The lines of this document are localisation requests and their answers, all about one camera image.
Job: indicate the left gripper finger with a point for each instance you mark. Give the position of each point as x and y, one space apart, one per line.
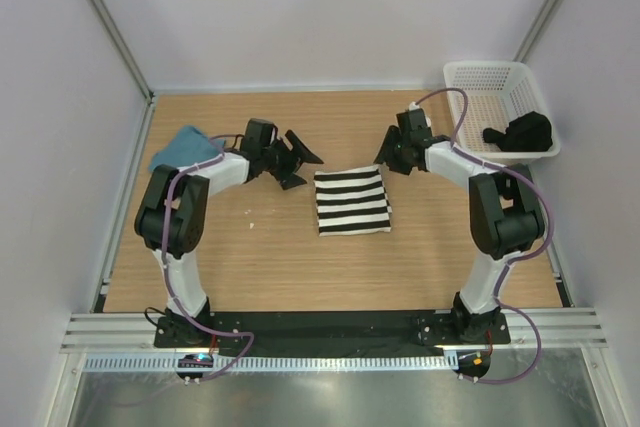
298 153
289 180

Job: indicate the teal tank top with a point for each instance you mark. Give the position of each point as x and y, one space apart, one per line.
188 146

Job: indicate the white plastic basket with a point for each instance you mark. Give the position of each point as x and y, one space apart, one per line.
498 93

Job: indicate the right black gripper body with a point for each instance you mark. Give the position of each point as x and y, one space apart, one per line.
400 162

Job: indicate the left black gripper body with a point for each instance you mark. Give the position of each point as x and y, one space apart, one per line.
279 161

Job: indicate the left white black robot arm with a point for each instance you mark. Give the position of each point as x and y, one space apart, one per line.
172 214

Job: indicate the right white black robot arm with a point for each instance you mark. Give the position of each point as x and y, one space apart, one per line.
505 215

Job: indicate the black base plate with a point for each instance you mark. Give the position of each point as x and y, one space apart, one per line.
353 334

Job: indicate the white debris scraps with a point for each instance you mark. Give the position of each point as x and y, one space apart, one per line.
250 215

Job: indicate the black white striped tank top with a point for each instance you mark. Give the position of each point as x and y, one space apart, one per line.
352 202

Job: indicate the white slotted cable duct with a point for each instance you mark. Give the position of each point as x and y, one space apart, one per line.
196 362

